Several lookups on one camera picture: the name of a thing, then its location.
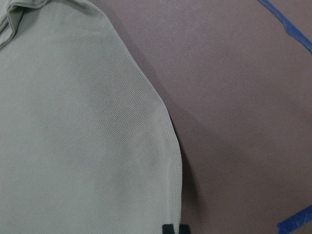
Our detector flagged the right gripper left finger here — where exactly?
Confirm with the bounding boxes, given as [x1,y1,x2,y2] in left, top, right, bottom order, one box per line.
[162,224,174,234]

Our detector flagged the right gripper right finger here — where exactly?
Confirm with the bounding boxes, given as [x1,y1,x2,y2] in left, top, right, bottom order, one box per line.
[178,224,191,234]

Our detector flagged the olive green long-sleeve shirt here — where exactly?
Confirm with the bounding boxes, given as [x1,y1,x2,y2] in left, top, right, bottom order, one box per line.
[0,0,182,234]

